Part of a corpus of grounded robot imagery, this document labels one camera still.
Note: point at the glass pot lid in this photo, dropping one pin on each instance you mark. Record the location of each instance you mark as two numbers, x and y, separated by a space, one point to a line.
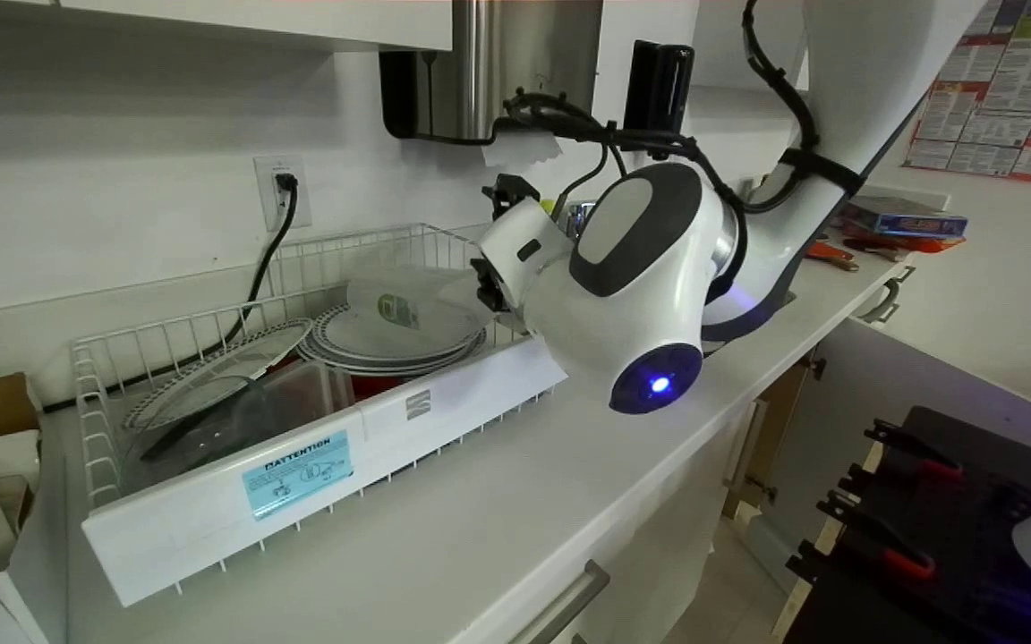
213 376

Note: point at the steel paper towel dispenser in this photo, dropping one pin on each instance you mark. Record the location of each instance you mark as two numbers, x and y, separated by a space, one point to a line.
465 67

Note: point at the stack of books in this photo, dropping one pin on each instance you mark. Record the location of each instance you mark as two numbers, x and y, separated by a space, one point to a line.
913 224

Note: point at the white upper cabinet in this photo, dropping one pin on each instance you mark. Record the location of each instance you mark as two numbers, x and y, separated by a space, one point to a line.
241 21

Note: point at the translucent plastic container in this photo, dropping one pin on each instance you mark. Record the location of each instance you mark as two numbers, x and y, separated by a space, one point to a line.
413 301

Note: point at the black soap dispenser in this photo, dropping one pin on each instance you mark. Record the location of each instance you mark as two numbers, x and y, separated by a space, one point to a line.
660 78

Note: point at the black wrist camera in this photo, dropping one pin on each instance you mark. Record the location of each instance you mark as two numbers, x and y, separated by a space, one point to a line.
510 195

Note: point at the white wall outlet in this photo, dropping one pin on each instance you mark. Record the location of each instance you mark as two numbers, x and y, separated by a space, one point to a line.
267 199

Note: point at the white open cabinet door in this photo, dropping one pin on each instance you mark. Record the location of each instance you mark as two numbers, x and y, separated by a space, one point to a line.
884 382

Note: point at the grey round plate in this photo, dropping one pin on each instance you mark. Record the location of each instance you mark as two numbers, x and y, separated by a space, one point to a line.
403 347

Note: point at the red bowl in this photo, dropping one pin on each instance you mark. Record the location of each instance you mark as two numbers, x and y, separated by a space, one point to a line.
372 386

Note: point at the wall posters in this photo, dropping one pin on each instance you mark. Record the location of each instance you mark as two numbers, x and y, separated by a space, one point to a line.
1017 110

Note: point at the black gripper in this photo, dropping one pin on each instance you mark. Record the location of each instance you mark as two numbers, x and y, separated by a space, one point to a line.
488 286

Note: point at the black pan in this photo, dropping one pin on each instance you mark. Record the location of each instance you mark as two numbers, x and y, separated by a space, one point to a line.
234 418

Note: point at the white drain tray blue label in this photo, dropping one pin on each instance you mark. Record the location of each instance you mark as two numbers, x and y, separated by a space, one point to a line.
444 412

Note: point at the white paper towel sheet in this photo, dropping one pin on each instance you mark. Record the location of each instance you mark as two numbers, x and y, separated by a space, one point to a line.
516 147

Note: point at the black cart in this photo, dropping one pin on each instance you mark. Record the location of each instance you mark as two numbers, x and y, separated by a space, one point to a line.
967 539

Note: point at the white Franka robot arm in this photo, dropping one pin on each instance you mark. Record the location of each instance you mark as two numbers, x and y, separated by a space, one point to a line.
660 275

